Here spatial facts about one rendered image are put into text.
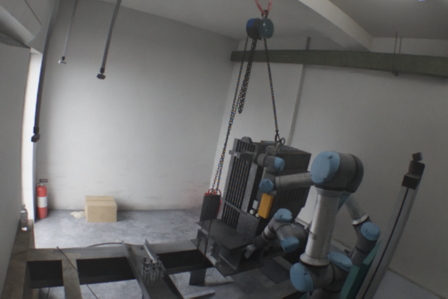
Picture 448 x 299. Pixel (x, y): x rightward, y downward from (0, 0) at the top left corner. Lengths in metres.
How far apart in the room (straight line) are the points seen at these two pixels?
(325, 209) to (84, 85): 3.25
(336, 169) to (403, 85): 1.89
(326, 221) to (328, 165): 0.20
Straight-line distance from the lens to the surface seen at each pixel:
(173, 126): 4.01
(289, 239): 1.15
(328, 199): 0.94
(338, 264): 1.09
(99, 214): 3.75
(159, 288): 1.83
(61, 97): 3.66
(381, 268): 1.20
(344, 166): 0.94
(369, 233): 1.55
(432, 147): 2.54
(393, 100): 2.69
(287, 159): 1.99
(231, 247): 1.96
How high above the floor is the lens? 1.91
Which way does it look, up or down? 7 degrees down
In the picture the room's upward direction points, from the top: 12 degrees clockwise
